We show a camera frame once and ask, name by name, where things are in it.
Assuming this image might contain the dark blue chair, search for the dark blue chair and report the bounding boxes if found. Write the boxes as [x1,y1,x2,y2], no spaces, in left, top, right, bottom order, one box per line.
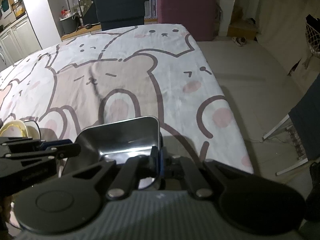
[94,0,145,31]

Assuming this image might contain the dark folding chair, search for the dark folding chair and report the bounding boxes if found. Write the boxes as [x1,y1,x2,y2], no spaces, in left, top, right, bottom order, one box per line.
[262,76,319,176]

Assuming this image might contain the cartoon animal print tablecloth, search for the cartoon animal print tablecloth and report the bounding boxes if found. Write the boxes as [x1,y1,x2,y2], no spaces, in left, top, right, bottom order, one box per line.
[1,24,253,173]

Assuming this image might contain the wooden low bench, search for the wooden low bench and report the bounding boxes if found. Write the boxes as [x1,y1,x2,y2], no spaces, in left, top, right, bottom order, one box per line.
[61,18,158,41]

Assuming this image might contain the rectangular steel tray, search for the rectangular steel tray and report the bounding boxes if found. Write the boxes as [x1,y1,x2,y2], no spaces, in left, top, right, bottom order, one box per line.
[61,116,162,177]

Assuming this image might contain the person left hand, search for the person left hand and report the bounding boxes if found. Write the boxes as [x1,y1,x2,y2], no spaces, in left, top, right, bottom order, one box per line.
[0,196,14,240]

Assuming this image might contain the grey trash bin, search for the grey trash bin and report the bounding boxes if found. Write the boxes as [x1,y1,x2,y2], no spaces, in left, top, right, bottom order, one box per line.
[60,15,78,34]

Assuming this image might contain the shoes on floor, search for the shoes on floor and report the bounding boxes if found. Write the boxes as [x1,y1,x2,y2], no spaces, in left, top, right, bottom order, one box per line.
[232,36,247,47]

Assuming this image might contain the white kitchen cabinet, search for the white kitchen cabinet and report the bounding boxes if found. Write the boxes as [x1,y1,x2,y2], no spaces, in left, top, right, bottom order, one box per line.
[1,15,42,71]

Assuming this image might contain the maroon chair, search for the maroon chair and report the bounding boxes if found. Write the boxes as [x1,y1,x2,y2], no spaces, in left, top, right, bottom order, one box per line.
[157,0,217,41]

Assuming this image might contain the lemon print scalloped bowl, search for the lemon print scalloped bowl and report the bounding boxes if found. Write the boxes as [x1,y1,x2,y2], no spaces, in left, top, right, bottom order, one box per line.
[0,120,28,137]

